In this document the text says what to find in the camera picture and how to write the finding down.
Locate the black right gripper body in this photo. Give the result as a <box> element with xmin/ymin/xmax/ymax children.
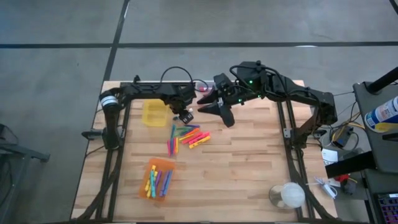
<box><xmin>213</xmin><ymin>73</ymin><xmax>247</xmax><ymax>128</ymax></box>

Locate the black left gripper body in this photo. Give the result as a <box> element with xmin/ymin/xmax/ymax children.
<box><xmin>169</xmin><ymin>91</ymin><xmax>197</xmax><ymax>125</ymax></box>

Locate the pink highlighter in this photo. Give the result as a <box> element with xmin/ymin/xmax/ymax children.
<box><xmin>182</xmin><ymin>131</ymin><xmax>205</xmax><ymax>145</ymax></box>
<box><xmin>188</xmin><ymin>131</ymin><xmax>211</xmax><ymax>146</ymax></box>

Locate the thin orange marker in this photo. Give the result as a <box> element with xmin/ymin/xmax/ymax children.
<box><xmin>182</xmin><ymin>128</ymin><xmax>201</xmax><ymax>138</ymax></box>

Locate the yellow translucent plastic bin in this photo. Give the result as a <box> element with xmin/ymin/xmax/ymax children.
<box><xmin>142</xmin><ymin>99</ymin><xmax>170</xmax><ymax>128</ymax></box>

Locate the yellow-orange highlighter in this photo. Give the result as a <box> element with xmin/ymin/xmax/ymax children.
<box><xmin>188</xmin><ymin>136</ymin><xmax>211</xmax><ymax>149</ymax></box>

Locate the blue highlighter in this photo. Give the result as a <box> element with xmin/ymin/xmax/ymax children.
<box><xmin>163</xmin><ymin>170</ymin><xmax>174</xmax><ymax>197</ymax></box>

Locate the teal highlighter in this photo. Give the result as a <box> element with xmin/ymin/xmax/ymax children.
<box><xmin>150</xmin><ymin>170</ymin><xmax>157</xmax><ymax>199</ymax></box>

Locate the yellow highlighter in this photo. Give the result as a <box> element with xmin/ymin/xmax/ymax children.
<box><xmin>144</xmin><ymin>164</ymin><xmax>157</xmax><ymax>192</ymax></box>
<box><xmin>146</xmin><ymin>170</ymin><xmax>159</xmax><ymax>199</ymax></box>

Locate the clear plastic bin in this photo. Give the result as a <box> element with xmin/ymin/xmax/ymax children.
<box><xmin>192</xmin><ymin>80</ymin><xmax>218</xmax><ymax>94</ymax></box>

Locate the orange translucent plastic bin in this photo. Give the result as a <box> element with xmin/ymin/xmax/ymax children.
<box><xmin>138</xmin><ymin>157</ymin><xmax>176</xmax><ymax>203</ymax></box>

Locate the black table clamp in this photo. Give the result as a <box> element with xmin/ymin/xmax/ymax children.
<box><xmin>81</xmin><ymin>129</ymin><xmax>105</xmax><ymax>140</ymax></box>
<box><xmin>310</xmin><ymin>129</ymin><xmax>328</xmax><ymax>139</ymax></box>

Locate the white paper card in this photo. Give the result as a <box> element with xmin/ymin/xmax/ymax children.
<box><xmin>322</xmin><ymin>148</ymin><xmax>339</xmax><ymax>166</ymax></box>

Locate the black power adapter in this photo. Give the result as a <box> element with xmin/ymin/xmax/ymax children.
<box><xmin>331</xmin><ymin>126</ymin><xmax>355</xmax><ymax>147</ymax></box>

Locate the small black object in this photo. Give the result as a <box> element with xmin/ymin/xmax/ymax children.
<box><xmin>340</xmin><ymin>179</ymin><xmax>358</xmax><ymax>196</ymax></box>

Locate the black pole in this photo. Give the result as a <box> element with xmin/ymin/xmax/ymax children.
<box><xmin>366</xmin><ymin>67</ymin><xmax>398</xmax><ymax>95</ymax></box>

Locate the white and blue spray can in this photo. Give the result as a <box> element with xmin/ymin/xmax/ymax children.
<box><xmin>364</xmin><ymin>96</ymin><xmax>398</xmax><ymax>134</ymax></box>

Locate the grey metal stand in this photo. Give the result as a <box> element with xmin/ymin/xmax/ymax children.
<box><xmin>0</xmin><ymin>123</ymin><xmax>50</xmax><ymax>224</ymax></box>

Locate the grey cart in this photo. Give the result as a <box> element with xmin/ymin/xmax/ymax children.
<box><xmin>353</xmin><ymin>81</ymin><xmax>398</xmax><ymax>174</ymax></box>

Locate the backlit keyboard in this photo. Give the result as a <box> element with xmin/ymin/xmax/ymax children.
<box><xmin>374</xmin><ymin>192</ymin><xmax>398</xmax><ymax>224</ymax></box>

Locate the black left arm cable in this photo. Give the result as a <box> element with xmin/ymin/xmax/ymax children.
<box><xmin>160</xmin><ymin>65</ymin><xmax>210</xmax><ymax>94</ymax></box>

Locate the black aluminium table frame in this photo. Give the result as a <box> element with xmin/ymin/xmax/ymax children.
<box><xmin>71</xmin><ymin>74</ymin><xmax>340</xmax><ymax>224</ymax></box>

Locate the yellow cable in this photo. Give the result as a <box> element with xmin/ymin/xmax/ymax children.
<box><xmin>331</xmin><ymin>121</ymin><xmax>366</xmax><ymax>142</ymax></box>

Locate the white cable bundle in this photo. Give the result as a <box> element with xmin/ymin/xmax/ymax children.
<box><xmin>306</xmin><ymin>176</ymin><xmax>338</xmax><ymax>200</ymax></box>

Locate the black strap bar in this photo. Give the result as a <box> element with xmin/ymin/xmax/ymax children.
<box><xmin>325</xmin><ymin>151</ymin><xmax>377</xmax><ymax>179</ymax></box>

